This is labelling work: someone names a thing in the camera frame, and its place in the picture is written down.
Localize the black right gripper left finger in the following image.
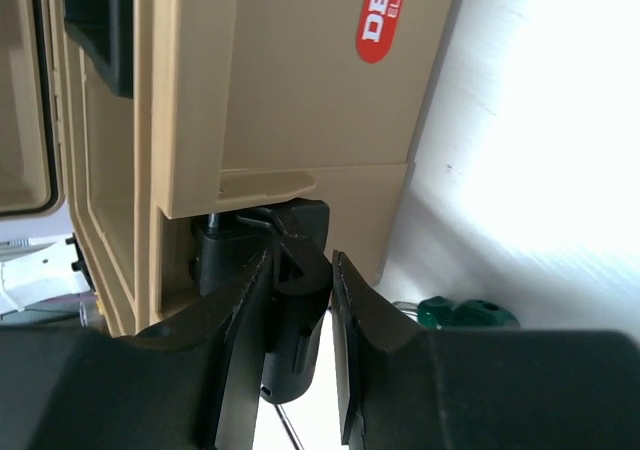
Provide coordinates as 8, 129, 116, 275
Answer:
1, 252, 272, 449

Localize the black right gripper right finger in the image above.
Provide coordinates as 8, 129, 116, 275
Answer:
332, 252, 639, 449

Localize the green stubby flathead screwdriver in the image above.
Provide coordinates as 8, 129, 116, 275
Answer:
393, 296, 520, 330

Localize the black toolbox front latch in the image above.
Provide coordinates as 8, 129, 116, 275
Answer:
190, 198, 333, 404

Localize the tan plastic toolbox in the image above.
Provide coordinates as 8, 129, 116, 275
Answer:
1, 0, 454, 336

